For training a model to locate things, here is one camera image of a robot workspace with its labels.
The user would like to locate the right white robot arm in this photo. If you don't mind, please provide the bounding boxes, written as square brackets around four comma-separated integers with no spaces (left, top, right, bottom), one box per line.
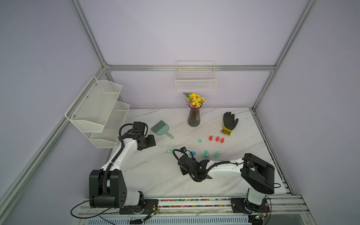
[172,147,278,206]

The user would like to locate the green dustpan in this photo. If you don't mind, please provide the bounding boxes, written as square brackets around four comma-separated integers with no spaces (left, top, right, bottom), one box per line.
[151,120,174,139]

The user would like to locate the black yellow work glove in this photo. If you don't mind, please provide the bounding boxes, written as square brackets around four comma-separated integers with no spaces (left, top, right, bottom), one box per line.
[221,112,239,136]

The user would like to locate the lower white mesh shelf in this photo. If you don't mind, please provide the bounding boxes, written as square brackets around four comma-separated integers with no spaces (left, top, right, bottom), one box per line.
[90,101,130,149]

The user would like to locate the yellow flower bouquet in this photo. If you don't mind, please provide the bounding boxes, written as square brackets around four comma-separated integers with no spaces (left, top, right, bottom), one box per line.
[183,93,207,109]

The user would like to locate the upper white mesh shelf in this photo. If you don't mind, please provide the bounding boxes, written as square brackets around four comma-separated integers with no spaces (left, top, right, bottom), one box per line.
[65,77,122,133]

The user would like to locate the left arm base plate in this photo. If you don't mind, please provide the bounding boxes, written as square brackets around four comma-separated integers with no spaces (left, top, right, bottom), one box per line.
[119,199,158,215]

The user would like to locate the white mesh shelf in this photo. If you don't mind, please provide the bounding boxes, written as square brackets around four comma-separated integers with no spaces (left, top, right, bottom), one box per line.
[90,101,130,149]
[65,77,122,133]

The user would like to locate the white wire wall basket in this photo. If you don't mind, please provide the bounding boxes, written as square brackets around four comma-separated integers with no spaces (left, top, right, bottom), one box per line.
[175,61,218,91]

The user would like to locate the dark glass vase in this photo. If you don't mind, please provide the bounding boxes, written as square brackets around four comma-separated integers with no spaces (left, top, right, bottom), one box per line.
[187,107,201,127]

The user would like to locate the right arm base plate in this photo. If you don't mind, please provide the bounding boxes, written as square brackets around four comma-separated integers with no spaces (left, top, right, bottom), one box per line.
[230,198,270,215]

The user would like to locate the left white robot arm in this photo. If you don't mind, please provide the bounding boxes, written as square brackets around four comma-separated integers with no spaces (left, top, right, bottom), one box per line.
[88,121,156,211]

